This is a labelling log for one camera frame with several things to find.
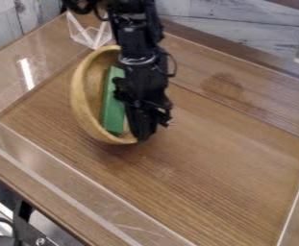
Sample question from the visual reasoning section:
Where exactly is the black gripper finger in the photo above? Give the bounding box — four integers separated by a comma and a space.
125, 106, 145, 140
142, 111, 156, 141

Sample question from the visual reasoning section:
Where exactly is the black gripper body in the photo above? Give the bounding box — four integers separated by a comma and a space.
114, 59, 174, 127

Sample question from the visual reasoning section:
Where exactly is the green rectangular block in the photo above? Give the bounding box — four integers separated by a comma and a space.
100, 65, 125, 136

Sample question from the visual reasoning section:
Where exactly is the brown wooden bowl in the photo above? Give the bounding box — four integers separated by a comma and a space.
69, 45, 137, 145

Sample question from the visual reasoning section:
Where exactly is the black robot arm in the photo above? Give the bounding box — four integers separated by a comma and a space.
61, 0, 176, 145

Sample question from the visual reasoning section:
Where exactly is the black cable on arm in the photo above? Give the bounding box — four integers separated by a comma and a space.
152, 47, 178, 79

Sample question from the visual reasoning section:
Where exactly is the clear acrylic corner bracket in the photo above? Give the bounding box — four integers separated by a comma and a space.
66, 12, 113, 50

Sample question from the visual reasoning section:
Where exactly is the clear acrylic tray wall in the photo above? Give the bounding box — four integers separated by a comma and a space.
0, 17, 299, 246

